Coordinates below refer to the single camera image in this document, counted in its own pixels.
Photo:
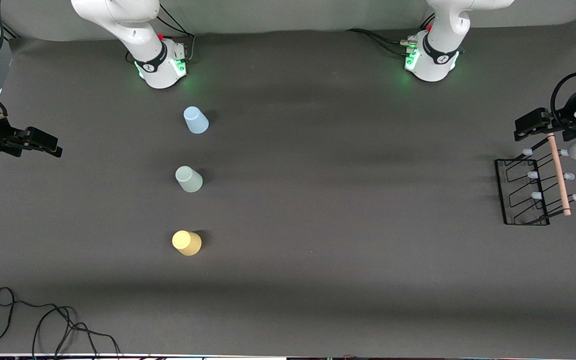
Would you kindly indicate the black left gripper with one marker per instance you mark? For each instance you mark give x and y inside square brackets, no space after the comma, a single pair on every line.
[569,111]

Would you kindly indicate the pale green plastic cup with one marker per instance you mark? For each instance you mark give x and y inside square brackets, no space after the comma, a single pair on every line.
[189,180]

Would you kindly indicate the yellow plastic cup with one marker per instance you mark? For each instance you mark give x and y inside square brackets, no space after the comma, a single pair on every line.
[187,243]

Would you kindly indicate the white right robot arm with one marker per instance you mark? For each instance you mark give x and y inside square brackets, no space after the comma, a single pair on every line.
[143,35]

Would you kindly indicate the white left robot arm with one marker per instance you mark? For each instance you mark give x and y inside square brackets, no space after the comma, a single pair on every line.
[438,50]

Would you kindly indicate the light blue plastic cup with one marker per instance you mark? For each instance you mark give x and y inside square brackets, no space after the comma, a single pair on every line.
[196,121]

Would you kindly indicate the dark grey table cover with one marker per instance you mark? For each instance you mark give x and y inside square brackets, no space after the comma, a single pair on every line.
[368,275]

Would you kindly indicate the dark metal frame rail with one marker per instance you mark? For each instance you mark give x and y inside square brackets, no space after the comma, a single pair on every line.
[9,31]

